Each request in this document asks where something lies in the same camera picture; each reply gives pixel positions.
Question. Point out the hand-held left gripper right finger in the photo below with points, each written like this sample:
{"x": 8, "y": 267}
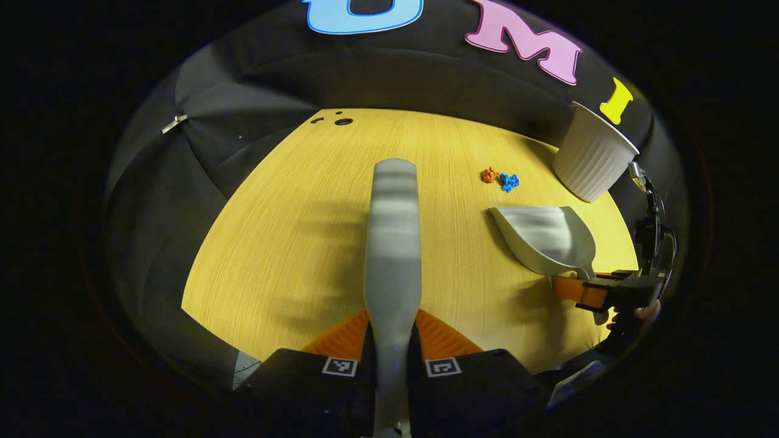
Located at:
{"x": 475, "y": 395}

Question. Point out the blue paper trash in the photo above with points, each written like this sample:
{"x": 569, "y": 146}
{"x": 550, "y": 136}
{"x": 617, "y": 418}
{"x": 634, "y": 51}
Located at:
{"x": 509, "y": 182}

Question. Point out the small white broom black bristles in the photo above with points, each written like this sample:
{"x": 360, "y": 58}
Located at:
{"x": 392, "y": 255}

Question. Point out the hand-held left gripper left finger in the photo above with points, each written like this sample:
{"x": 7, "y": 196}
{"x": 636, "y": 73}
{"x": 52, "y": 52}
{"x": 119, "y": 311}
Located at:
{"x": 304, "y": 395}

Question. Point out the black backdrop cloth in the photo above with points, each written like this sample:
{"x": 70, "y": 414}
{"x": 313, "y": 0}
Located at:
{"x": 255, "y": 103}

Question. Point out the white plastic dustpan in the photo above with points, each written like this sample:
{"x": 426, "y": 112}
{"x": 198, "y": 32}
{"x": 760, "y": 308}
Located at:
{"x": 544, "y": 237}

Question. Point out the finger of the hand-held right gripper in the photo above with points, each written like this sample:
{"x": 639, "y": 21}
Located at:
{"x": 614, "y": 274}
{"x": 575, "y": 291}

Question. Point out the white ribbed garbage bin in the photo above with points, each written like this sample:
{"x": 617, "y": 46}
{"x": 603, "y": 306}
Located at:
{"x": 593, "y": 161}

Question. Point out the orange paper trash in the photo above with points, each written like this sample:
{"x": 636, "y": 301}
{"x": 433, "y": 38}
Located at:
{"x": 489, "y": 176}

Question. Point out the small metal clip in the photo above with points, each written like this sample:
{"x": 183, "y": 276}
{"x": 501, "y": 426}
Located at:
{"x": 174, "y": 123}

